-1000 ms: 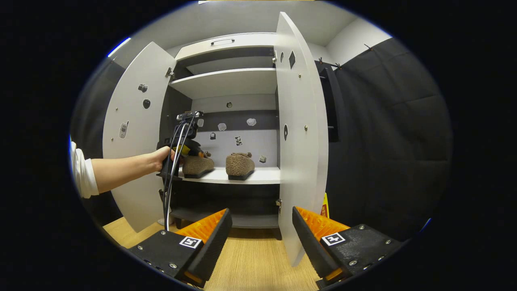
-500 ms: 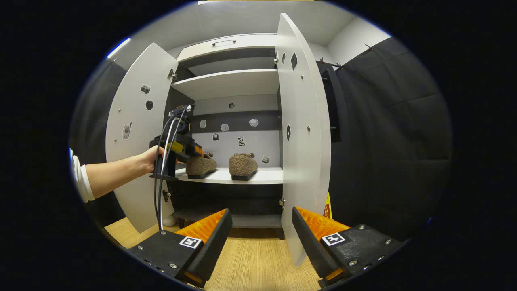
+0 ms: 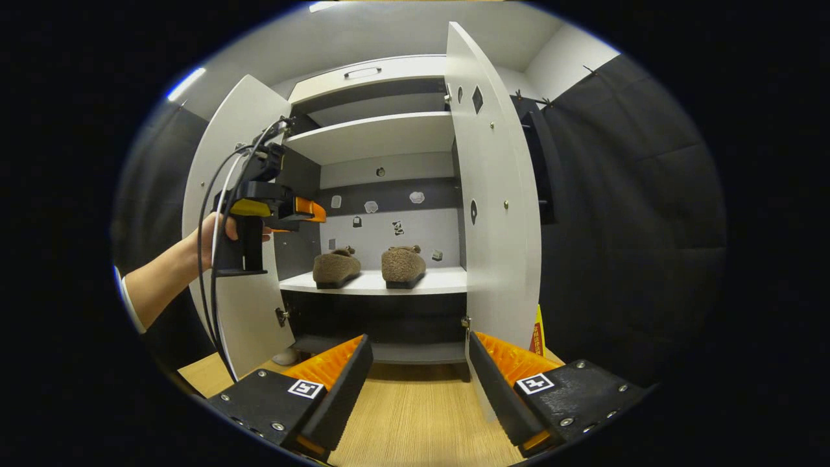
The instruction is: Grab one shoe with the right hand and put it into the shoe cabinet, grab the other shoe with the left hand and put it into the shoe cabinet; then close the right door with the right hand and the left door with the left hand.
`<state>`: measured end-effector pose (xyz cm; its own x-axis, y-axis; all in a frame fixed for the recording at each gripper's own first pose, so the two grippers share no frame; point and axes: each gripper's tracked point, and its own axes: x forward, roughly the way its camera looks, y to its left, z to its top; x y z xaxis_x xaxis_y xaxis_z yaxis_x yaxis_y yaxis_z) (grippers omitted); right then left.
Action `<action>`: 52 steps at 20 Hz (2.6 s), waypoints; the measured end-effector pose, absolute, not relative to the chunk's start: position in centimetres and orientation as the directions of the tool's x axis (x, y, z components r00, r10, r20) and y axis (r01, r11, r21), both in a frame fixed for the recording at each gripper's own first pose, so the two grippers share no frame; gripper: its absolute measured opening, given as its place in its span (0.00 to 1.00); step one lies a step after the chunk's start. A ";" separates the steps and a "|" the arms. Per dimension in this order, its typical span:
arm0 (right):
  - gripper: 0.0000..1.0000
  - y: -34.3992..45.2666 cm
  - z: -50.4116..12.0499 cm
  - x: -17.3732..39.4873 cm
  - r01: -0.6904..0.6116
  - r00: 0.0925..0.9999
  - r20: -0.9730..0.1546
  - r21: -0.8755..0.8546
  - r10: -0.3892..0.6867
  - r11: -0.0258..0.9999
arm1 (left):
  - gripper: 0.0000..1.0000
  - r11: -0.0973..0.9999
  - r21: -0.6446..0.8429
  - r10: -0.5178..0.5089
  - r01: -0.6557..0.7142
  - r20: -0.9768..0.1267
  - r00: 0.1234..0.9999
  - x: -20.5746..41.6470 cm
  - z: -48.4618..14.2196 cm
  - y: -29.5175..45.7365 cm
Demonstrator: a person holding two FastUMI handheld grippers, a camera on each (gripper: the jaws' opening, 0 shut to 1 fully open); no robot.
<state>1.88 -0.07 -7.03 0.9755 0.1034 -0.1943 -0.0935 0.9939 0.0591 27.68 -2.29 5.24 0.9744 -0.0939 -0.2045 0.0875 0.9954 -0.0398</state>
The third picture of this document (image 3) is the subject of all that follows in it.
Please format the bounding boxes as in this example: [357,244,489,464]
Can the white cabinet drawer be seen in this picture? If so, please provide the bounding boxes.
[289,55,448,104]

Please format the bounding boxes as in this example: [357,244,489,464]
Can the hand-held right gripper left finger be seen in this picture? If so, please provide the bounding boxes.
[207,334,374,462]

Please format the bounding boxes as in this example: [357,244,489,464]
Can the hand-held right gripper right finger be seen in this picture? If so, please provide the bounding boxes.
[468,331,649,459]

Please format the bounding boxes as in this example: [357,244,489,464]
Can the ceiling strip light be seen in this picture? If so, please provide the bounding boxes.
[167,67,207,102]

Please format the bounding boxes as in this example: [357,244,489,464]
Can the white cabinet door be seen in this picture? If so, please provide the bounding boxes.
[182,75,298,380]
[444,21,558,422]

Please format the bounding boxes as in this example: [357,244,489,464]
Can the brown fuzzy shoe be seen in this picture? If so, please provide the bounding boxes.
[381,245,427,289]
[313,246,362,289]

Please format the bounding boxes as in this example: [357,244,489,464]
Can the black backdrop cloth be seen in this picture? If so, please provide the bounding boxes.
[112,54,728,390]

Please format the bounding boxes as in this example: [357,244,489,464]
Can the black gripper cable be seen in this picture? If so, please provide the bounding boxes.
[196,120,289,383]

